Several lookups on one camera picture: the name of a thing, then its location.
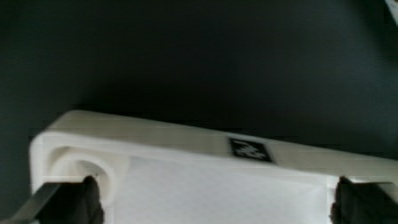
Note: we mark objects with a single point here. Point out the white square desk top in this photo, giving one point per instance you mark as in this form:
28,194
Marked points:
190,176

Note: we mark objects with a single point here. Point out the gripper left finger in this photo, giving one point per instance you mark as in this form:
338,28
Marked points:
62,204

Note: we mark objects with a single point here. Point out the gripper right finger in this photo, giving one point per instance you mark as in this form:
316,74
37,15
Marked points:
364,202

